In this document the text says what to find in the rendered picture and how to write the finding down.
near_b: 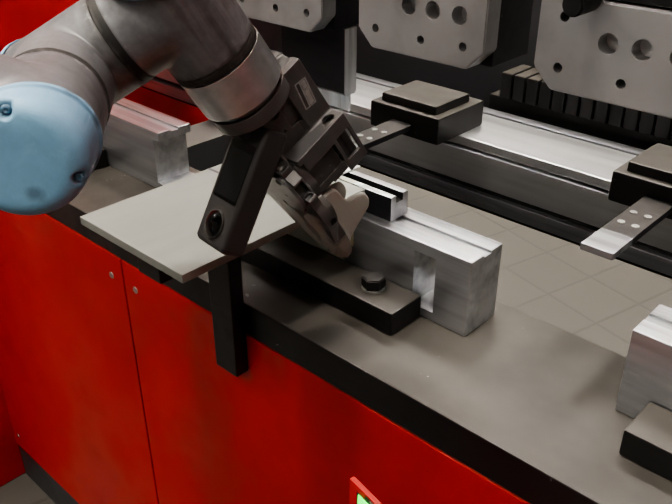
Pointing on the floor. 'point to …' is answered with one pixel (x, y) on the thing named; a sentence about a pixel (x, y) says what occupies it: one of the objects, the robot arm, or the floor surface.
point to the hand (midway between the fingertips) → (336, 251)
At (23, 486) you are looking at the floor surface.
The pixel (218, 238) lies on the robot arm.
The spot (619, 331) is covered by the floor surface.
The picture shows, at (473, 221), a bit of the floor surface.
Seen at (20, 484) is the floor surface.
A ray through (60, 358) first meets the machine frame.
